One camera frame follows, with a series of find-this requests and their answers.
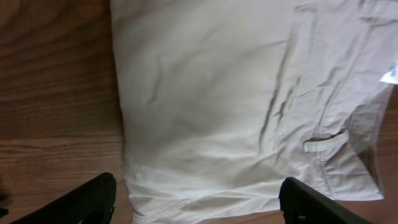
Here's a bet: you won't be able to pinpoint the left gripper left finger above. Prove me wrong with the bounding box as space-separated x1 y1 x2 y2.
12 172 117 224

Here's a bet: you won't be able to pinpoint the beige khaki shorts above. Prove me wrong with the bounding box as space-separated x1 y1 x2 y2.
110 0 397 223

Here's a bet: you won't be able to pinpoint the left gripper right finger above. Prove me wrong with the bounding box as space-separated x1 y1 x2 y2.
279 177 371 224

